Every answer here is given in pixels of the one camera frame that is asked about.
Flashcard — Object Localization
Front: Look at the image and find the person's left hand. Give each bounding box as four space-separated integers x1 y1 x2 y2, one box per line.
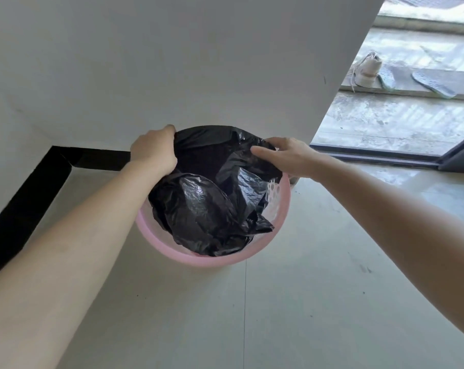
130 124 178 176

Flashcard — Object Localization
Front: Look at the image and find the person's right hand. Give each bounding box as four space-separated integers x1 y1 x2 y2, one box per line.
250 137 325 180

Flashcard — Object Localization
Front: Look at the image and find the black plastic trash bag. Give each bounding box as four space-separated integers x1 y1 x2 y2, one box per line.
148 125 283 257

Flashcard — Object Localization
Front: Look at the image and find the person's left forearm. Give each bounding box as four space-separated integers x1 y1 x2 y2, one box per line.
0 159 167 369

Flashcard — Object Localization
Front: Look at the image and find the person's right forearm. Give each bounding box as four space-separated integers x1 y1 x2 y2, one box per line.
312 154 464 344

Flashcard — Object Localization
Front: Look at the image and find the pink plastic waste basket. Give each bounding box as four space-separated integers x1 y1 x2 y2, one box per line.
135 173 292 269

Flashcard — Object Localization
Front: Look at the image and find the white sneaker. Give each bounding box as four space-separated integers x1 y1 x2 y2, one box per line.
346 52 383 93

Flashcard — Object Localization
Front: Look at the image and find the grey shoe insole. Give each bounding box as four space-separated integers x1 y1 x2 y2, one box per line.
377 67 397 91
411 71 457 99

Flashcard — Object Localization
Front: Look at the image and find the black baseboard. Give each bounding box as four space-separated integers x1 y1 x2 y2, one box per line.
0 146 132 283

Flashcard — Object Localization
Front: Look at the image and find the dark sliding door frame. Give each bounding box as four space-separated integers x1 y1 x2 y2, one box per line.
310 129 464 175

